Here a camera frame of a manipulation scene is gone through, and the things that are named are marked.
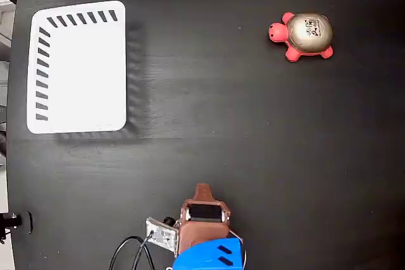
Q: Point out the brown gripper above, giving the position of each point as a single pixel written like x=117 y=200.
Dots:
x=204 y=230

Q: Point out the red turtle toy silver shell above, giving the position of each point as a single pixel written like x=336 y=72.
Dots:
x=308 y=34

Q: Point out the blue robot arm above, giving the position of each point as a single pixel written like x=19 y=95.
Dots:
x=205 y=255

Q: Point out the white slotted tray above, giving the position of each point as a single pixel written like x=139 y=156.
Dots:
x=88 y=74

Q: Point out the black table clamp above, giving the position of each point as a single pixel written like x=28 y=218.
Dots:
x=25 y=222

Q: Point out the camera circuit board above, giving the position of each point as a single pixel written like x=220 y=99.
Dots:
x=163 y=235

